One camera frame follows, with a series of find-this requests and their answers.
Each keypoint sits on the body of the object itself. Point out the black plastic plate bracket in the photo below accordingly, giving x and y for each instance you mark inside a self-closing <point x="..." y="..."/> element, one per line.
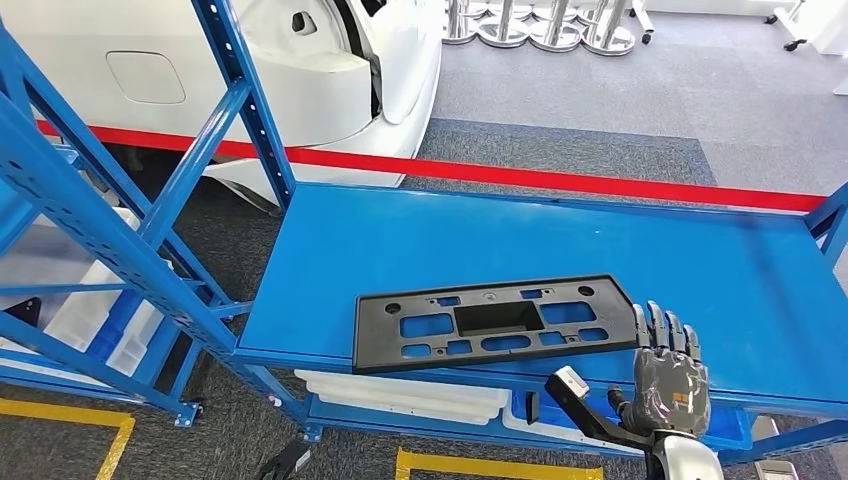
<point x="374" y="348"/>

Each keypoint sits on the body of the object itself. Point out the white leg with caster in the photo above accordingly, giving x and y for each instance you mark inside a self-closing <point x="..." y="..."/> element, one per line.
<point x="641" y="16"/>

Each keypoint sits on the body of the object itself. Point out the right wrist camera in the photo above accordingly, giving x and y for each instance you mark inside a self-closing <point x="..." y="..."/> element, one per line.
<point x="570" y="391"/>

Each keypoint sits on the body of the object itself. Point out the chrome stanchion post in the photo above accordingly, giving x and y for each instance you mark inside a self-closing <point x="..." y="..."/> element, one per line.
<point x="555" y="41"/>
<point x="503" y="36"/>
<point x="457" y="33"/>
<point x="609" y="45"/>

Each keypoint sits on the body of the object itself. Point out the blue plastic crate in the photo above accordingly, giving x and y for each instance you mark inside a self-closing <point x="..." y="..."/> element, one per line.
<point x="112" y="331"/>
<point x="729" y="427"/>

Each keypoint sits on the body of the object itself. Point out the blue metal shelf rack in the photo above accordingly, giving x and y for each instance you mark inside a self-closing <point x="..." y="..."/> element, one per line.
<point x="99" y="366"/>
<point x="530" y="252"/>

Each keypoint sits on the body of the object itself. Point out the red barrier belt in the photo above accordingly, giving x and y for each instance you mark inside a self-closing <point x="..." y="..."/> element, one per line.
<point x="464" y="172"/>

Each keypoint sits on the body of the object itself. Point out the white car body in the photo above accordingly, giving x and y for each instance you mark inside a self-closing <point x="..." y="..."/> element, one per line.
<point x="298" y="86"/>

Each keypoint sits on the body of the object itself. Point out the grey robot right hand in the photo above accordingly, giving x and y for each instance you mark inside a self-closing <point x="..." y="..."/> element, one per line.
<point x="669" y="391"/>

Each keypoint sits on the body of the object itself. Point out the white cabinet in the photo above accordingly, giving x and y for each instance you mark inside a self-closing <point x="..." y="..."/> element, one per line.
<point x="831" y="26"/>

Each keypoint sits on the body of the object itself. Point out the white wheeled stand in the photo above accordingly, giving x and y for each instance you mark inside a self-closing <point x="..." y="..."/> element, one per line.
<point x="788" y="23"/>

